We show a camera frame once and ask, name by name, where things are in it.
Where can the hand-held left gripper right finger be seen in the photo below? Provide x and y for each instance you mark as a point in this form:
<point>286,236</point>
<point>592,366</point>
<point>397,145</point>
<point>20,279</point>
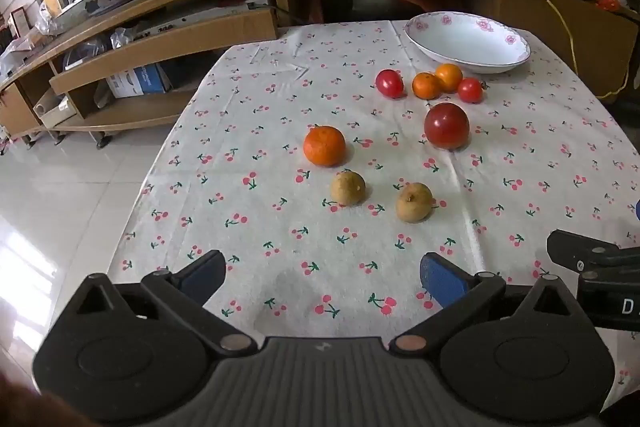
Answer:
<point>441,282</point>

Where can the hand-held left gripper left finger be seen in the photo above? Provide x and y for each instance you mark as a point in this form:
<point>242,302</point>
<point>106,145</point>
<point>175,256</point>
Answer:
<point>202,276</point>

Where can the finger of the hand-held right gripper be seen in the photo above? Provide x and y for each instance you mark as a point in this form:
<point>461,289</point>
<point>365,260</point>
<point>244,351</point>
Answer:
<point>575,249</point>

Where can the large red apple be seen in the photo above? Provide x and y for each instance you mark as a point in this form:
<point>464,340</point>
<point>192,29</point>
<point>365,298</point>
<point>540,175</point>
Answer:
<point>446,127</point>

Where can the large orange mandarin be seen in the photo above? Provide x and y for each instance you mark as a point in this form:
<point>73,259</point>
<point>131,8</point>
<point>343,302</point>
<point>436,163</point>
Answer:
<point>324,147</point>

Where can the small red tomato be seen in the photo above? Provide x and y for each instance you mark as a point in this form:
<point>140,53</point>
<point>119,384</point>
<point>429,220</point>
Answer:
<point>470,90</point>
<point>389,83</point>

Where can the small orange mandarin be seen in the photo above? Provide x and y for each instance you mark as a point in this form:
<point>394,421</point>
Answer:
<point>426,86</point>
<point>449,77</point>

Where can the white floral bowl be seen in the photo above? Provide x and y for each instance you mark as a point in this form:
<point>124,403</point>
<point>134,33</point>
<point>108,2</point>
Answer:
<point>465,39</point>

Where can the cherry print tablecloth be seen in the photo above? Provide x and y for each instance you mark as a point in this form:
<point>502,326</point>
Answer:
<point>270,117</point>

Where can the blue and white carton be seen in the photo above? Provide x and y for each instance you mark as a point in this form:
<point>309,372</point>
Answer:
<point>137,82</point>

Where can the white box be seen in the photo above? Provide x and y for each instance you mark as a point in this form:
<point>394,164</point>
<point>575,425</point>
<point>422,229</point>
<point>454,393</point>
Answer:
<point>56,109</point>

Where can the wooden television stand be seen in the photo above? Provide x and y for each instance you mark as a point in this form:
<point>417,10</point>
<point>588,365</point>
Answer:
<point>150,43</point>

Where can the small red object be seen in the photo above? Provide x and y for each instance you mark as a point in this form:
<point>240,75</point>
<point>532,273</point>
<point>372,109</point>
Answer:
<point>608,2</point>

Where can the grey set-top box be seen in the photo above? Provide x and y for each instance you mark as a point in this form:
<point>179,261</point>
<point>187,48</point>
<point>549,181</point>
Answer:
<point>200,19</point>

